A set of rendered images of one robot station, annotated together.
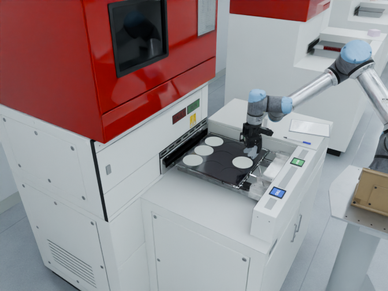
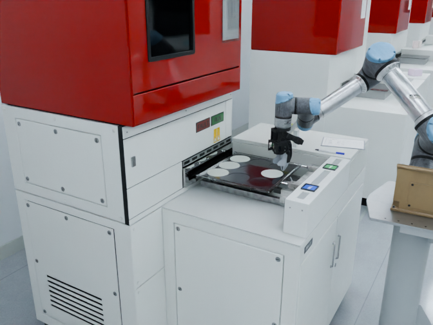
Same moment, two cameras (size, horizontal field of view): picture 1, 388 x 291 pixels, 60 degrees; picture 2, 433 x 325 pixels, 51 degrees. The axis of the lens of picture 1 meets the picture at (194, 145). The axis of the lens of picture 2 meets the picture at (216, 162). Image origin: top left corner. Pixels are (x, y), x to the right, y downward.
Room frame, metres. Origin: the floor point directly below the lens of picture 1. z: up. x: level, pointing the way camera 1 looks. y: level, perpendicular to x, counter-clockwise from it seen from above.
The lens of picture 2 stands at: (-0.54, 0.07, 1.67)
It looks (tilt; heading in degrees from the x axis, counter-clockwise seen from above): 20 degrees down; 358
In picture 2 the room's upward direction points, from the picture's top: straight up
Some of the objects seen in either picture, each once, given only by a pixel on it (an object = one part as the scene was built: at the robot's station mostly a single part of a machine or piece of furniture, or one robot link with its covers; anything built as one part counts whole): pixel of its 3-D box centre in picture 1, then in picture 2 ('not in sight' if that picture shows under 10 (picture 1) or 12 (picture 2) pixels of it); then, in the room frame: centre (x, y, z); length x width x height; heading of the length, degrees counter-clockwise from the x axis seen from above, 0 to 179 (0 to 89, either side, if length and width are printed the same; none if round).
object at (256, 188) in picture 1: (259, 189); (291, 193); (1.18, -0.29, 0.89); 0.08 x 0.03 x 0.03; 58
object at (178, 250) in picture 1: (240, 224); (272, 258); (1.45, -0.27, 0.41); 0.97 x 0.64 x 0.82; 148
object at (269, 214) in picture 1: (286, 189); (319, 192); (1.19, -0.41, 0.89); 0.55 x 0.09 x 0.14; 148
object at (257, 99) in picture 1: (257, 102); (284, 104); (1.40, -0.29, 1.21); 0.09 x 0.08 x 0.11; 79
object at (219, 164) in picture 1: (222, 156); (249, 169); (1.44, -0.14, 0.90); 0.34 x 0.34 x 0.01; 58
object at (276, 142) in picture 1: (268, 131); (299, 151); (1.71, -0.43, 0.89); 0.62 x 0.35 x 0.14; 58
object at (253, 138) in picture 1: (252, 133); (280, 139); (1.40, -0.28, 1.05); 0.09 x 0.08 x 0.12; 117
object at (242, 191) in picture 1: (220, 182); (249, 193); (1.30, -0.13, 0.84); 0.50 x 0.02 x 0.03; 58
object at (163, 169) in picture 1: (186, 146); (209, 163); (1.54, 0.04, 0.89); 0.44 x 0.02 x 0.10; 148
